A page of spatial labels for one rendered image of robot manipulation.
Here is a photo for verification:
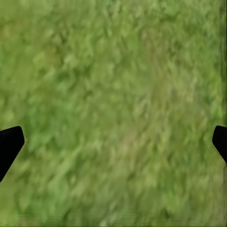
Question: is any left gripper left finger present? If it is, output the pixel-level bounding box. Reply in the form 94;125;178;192
0;126;25;182

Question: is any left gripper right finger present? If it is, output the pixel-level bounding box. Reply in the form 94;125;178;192
212;126;227;163

